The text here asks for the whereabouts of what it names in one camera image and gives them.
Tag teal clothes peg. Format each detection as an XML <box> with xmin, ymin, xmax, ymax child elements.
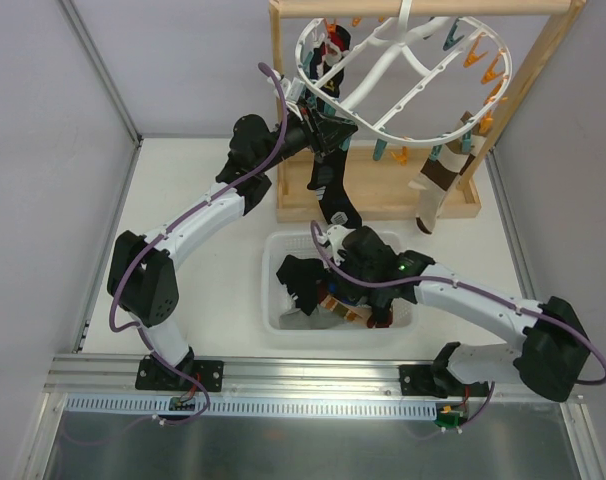
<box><xmin>338</xmin><ymin>136</ymin><xmax>352</xmax><ymax>152</ymax></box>

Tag black blue sport sock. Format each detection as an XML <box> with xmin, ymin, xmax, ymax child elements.
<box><xmin>307</xmin><ymin>148</ymin><xmax>362</xmax><ymax>229</ymax></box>

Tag brown cream striped sock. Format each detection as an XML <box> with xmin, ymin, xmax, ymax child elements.
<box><xmin>408</xmin><ymin>124</ymin><xmax>485</xmax><ymax>235</ymax></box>

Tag white round clip hanger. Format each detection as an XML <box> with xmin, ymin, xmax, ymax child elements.
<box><xmin>294</xmin><ymin>2</ymin><xmax>513</xmax><ymax>148</ymax></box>

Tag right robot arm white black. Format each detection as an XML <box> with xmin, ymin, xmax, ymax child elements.
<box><xmin>323</xmin><ymin>225</ymin><xmax>590</xmax><ymax>402</ymax></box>

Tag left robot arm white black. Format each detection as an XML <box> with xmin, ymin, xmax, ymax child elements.
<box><xmin>107</xmin><ymin>104</ymin><xmax>358</xmax><ymax>391</ymax></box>

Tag cream striped sock in basket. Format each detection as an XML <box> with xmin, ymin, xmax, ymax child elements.
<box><xmin>315</xmin><ymin>293</ymin><xmax>372</xmax><ymax>329</ymax></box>

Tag small black sock in basket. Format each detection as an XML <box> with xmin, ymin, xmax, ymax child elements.
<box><xmin>276</xmin><ymin>255</ymin><xmax>329</xmax><ymax>316</ymax></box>

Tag white plastic basket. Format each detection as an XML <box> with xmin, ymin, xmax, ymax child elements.
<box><xmin>261</xmin><ymin>230</ymin><xmax>417</xmax><ymax>350</ymax></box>

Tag green circuit board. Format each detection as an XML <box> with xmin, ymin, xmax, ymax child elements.
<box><xmin>434</xmin><ymin>406</ymin><xmax>469</xmax><ymax>432</ymax></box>

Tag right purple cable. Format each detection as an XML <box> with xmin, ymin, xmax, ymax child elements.
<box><xmin>309</xmin><ymin>219</ymin><xmax>606</xmax><ymax>385</ymax></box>

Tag purple cable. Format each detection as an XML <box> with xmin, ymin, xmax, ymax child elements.
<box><xmin>309</xmin><ymin>219</ymin><xmax>606</xmax><ymax>385</ymax></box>
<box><xmin>108</xmin><ymin>61</ymin><xmax>294</xmax><ymax>332</ymax></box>

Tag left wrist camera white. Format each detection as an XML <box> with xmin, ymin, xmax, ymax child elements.
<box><xmin>279</xmin><ymin>76</ymin><xmax>312</xmax><ymax>111</ymax></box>

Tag wooden hanging rack frame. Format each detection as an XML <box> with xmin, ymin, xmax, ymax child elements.
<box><xmin>269</xmin><ymin>1</ymin><xmax>583</xmax><ymax>223</ymax></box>

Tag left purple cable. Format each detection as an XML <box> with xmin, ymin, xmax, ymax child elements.
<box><xmin>108</xmin><ymin>61</ymin><xmax>294</xmax><ymax>332</ymax></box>

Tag right black mount plate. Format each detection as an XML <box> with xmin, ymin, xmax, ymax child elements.
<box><xmin>398</xmin><ymin>364</ymin><xmax>448</xmax><ymax>398</ymax></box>

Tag black mount plate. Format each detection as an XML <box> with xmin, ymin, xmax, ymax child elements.
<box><xmin>135</xmin><ymin>356</ymin><xmax>225</xmax><ymax>393</ymax></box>
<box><xmin>398</xmin><ymin>364</ymin><xmax>448</xmax><ymax>398</ymax></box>

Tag left black mount plate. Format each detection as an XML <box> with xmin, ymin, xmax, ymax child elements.
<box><xmin>135</xmin><ymin>356</ymin><xmax>225</xmax><ymax>393</ymax></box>

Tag white slotted cable duct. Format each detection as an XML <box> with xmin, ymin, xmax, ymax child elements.
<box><xmin>65</xmin><ymin>393</ymin><xmax>438</xmax><ymax>422</ymax></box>

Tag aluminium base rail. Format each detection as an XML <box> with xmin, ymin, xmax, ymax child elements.
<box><xmin>43</xmin><ymin>352</ymin><xmax>584</xmax><ymax>401</ymax></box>

